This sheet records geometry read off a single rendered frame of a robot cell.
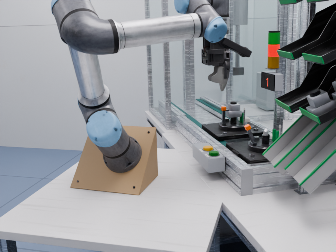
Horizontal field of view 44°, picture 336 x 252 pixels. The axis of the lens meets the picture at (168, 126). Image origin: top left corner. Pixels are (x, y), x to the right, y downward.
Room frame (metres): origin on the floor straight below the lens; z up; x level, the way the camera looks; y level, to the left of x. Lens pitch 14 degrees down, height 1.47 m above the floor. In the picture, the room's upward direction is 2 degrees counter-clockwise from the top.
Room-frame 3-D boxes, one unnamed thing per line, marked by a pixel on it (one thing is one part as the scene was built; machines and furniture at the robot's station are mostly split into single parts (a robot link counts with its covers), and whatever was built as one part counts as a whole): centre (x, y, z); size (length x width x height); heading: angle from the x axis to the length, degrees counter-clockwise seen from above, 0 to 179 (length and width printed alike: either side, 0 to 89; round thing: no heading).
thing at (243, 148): (1.56, -0.38, 1.01); 0.24 x 0.24 x 0.13; 13
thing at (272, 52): (1.77, -0.46, 1.34); 0.05 x 0.05 x 0.05
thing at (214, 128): (1.89, -0.31, 0.96); 0.24 x 0.24 x 0.02; 13
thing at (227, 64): (1.45, -0.21, 1.31); 0.05 x 0.02 x 0.09; 13
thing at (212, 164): (1.60, -0.16, 0.93); 0.21 x 0.07 x 0.06; 13
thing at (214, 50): (1.46, -0.18, 1.37); 0.09 x 0.08 x 0.12; 103
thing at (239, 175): (1.80, -0.18, 0.91); 0.89 x 0.06 x 0.11; 13
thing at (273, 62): (1.77, -0.46, 1.29); 0.05 x 0.05 x 0.05
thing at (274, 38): (1.77, -0.46, 1.39); 0.05 x 0.05 x 0.05
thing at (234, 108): (1.89, -0.32, 1.06); 0.08 x 0.04 x 0.07; 103
